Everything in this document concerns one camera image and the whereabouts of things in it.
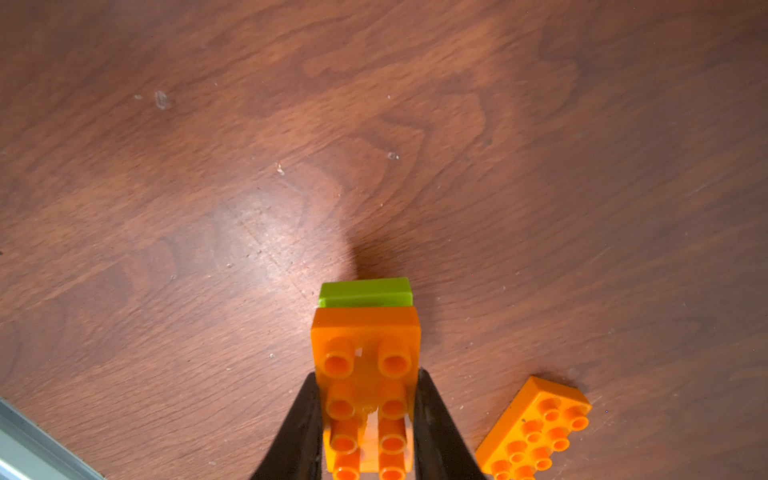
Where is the orange long lego brick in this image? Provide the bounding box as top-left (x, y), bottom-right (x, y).
top-left (475, 376), bottom-right (592, 479)
top-left (311, 306), bottom-right (421, 479)

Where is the green long lego brick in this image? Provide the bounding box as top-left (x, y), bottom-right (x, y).
top-left (318, 277), bottom-right (414, 308)

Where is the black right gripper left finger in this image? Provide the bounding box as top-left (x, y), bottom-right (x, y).
top-left (250, 373), bottom-right (323, 480)

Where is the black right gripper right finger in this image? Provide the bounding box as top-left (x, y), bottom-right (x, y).
top-left (413, 368), bottom-right (486, 480)

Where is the aluminium frame rail left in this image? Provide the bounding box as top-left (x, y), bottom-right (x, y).
top-left (1, 398), bottom-right (105, 480)

